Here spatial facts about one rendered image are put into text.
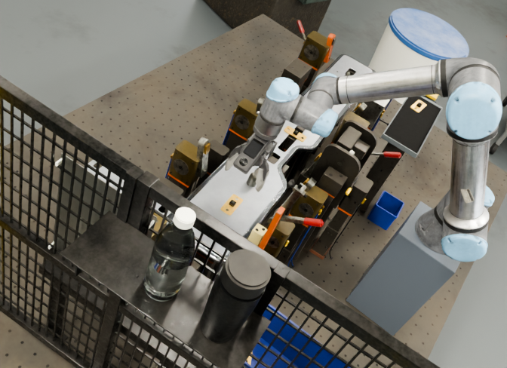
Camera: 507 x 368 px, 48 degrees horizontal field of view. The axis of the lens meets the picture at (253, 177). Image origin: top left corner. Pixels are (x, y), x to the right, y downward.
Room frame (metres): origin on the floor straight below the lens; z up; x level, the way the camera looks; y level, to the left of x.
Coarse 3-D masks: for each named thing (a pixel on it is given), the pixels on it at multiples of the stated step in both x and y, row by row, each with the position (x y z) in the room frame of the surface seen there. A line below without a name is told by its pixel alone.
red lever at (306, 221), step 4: (284, 216) 1.16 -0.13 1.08; (288, 216) 1.16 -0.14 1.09; (292, 216) 1.16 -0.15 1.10; (296, 216) 1.17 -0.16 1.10; (280, 220) 1.16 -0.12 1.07; (284, 220) 1.16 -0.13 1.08; (288, 220) 1.15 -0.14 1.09; (292, 220) 1.15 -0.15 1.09; (296, 220) 1.15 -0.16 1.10; (300, 220) 1.15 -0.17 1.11; (304, 220) 1.15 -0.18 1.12; (308, 220) 1.14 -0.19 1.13; (312, 220) 1.14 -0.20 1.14; (316, 220) 1.14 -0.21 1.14; (320, 220) 1.14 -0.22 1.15; (304, 224) 1.14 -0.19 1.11; (308, 224) 1.14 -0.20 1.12; (312, 224) 1.14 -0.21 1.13; (316, 224) 1.14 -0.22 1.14; (320, 224) 1.14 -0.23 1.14
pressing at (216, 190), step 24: (336, 72) 2.17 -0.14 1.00; (360, 72) 2.25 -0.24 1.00; (336, 120) 1.84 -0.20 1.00; (312, 144) 1.64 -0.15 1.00; (192, 192) 1.18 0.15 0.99; (216, 192) 1.22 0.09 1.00; (240, 192) 1.26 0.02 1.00; (264, 192) 1.31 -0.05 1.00; (168, 216) 1.06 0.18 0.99; (216, 216) 1.13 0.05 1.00; (240, 216) 1.17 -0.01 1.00; (264, 216) 1.21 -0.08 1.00
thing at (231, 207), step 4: (232, 196) 1.23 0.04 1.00; (236, 196) 1.24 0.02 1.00; (228, 200) 1.21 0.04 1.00; (232, 200) 1.21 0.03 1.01; (236, 200) 1.22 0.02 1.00; (240, 200) 1.23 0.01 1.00; (224, 204) 1.19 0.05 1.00; (228, 204) 1.19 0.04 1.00; (232, 204) 1.19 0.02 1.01; (236, 204) 1.21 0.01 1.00; (224, 208) 1.17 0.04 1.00; (228, 208) 1.18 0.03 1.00; (232, 208) 1.18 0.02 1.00; (236, 208) 1.19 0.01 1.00; (228, 212) 1.16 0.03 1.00; (232, 212) 1.17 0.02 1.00
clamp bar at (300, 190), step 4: (292, 180) 1.17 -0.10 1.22; (288, 184) 1.16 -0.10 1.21; (292, 184) 1.17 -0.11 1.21; (300, 184) 1.18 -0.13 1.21; (296, 188) 1.16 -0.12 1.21; (300, 188) 1.17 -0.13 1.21; (304, 188) 1.17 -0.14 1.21; (292, 192) 1.18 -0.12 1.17; (296, 192) 1.15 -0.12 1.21; (300, 192) 1.15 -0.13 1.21; (304, 192) 1.16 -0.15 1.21; (292, 196) 1.15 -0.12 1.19; (296, 196) 1.15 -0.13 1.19; (304, 196) 1.16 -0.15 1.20; (288, 200) 1.15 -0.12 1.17; (292, 200) 1.15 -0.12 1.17; (296, 200) 1.15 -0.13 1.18; (284, 204) 1.15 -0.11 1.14; (288, 204) 1.15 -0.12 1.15; (292, 204) 1.15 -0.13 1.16; (288, 208) 1.15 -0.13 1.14; (284, 212) 1.15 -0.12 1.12; (272, 216) 1.15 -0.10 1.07
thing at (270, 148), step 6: (258, 132) 1.19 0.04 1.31; (264, 138) 1.19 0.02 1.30; (270, 138) 1.20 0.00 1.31; (246, 144) 1.20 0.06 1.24; (270, 144) 1.24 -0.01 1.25; (276, 144) 1.26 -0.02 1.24; (270, 150) 1.22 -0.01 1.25; (264, 156) 1.19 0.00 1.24; (270, 156) 1.26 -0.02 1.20; (258, 162) 1.19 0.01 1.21
